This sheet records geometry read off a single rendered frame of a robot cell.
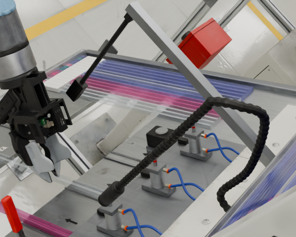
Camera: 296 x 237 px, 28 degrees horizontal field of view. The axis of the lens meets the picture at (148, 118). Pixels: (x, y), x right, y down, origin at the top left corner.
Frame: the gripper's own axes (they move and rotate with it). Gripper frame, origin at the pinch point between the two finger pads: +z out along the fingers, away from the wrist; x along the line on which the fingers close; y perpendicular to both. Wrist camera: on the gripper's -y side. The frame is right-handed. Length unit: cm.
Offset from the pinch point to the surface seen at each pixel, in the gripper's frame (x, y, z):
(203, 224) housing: -5.9, 38.4, 0.6
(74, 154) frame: 50, -57, 29
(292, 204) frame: -22, 63, -17
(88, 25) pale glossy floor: 124, -110, 9
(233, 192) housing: 2.3, 38.5, 0.6
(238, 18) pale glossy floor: 213, -89, 39
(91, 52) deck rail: 47, -30, -6
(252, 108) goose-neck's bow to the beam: -14, 56, -22
